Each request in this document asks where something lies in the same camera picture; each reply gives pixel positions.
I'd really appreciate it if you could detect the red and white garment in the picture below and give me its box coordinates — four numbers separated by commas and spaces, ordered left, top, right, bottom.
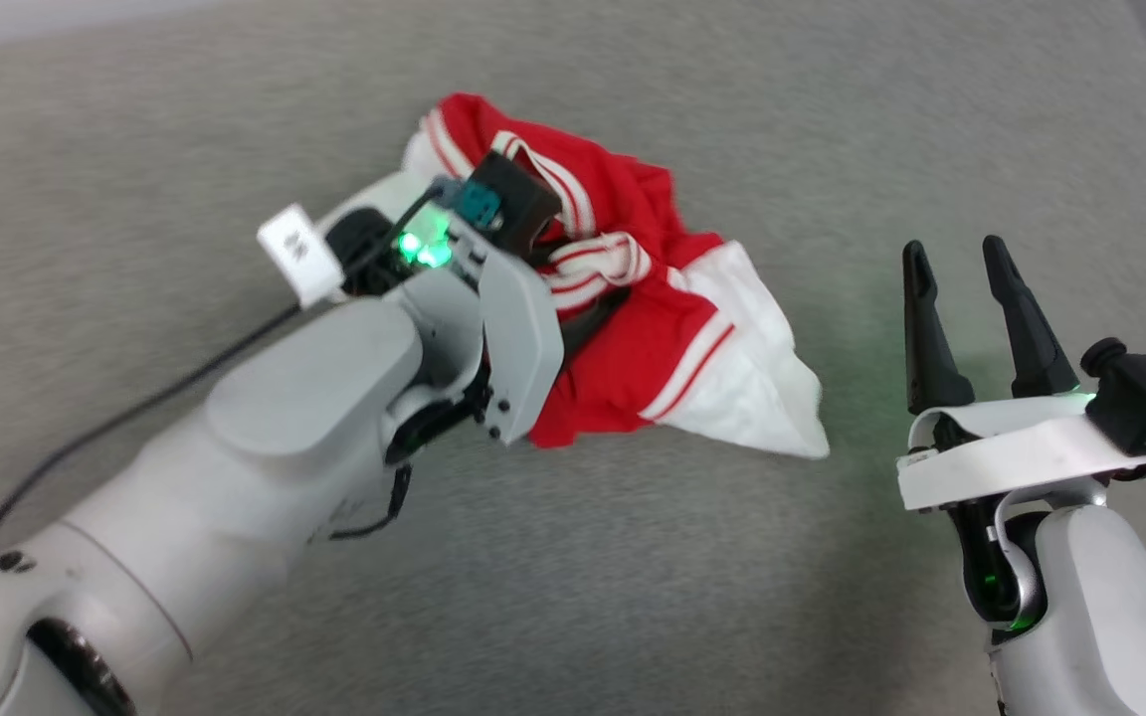
402, 91, 831, 460

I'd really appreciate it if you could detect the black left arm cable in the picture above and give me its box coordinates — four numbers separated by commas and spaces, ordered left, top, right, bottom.
0, 303, 303, 568

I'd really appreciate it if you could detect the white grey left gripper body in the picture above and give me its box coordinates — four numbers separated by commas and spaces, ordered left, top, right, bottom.
319, 174, 566, 446

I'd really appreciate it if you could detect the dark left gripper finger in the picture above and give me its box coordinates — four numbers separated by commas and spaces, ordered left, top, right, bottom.
558, 286, 634, 355

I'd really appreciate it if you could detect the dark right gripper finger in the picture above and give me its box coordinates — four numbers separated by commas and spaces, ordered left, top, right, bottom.
982, 235, 1082, 400
902, 240, 976, 415

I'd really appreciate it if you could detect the white cable label tag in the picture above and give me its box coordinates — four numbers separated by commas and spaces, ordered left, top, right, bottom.
257, 204, 346, 309

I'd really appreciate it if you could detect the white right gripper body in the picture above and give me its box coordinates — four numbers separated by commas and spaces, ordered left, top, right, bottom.
895, 392, 1146, 514

